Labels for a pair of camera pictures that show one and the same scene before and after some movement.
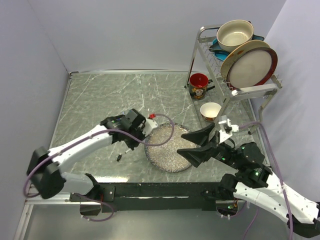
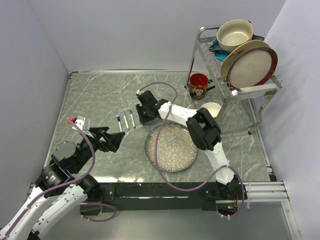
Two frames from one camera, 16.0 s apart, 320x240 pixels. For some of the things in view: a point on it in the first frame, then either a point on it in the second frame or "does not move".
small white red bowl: x=209 y=111 does not move
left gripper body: x=138 y=132 -> x=99 y=143
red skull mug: x=198 y=85 does not move
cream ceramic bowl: x=232 y=34 does not move
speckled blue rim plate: x=166 y=158 does not move
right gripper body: x=222 y=151 -> x=144 y=116
